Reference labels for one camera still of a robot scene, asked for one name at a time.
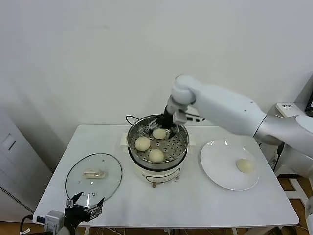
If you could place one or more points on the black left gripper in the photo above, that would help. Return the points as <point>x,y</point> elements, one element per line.
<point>74,215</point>

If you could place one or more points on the white table leg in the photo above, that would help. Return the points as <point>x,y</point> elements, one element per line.
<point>234,231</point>
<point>87,231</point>

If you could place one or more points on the white side desk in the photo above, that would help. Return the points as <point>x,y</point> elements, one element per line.
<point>284,109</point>

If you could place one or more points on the white metal cabinet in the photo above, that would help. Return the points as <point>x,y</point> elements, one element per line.
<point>14,159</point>

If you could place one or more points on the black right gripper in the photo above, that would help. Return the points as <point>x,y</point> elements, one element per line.
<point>165,120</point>

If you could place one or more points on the cream steamed baozi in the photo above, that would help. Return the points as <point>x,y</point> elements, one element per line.
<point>159,133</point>
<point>142,143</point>
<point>245,165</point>
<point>156,156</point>

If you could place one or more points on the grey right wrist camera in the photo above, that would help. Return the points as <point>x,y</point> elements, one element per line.
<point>179,117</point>

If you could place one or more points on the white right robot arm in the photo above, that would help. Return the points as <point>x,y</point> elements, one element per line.
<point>220,105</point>

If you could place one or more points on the stainless steel steamer basket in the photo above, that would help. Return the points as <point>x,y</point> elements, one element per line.
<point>174,151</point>

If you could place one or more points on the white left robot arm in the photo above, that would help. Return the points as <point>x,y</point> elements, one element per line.
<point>64,231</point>

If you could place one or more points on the black monitor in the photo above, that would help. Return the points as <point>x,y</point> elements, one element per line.
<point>310,102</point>

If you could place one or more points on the white wall socket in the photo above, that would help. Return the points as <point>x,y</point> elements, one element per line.
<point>272,160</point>

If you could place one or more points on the white electric cooker base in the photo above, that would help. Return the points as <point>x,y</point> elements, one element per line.
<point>159,175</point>

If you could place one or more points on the white round plate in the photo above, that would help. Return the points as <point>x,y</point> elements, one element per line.
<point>220,166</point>

